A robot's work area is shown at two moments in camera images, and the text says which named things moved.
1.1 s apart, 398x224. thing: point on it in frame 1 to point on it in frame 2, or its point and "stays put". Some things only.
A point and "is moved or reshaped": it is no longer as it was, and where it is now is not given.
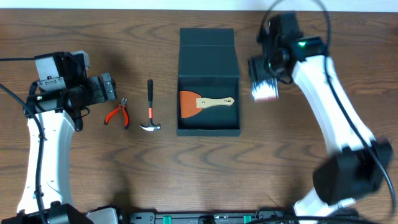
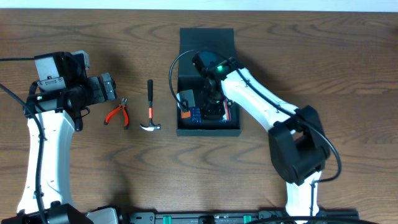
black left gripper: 101,90 stays put
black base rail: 219,217 stays put
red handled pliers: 123,107 stays put
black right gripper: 257,69 to 212,113
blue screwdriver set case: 265,90 is moved or reshaped
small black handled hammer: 151,126 stays put
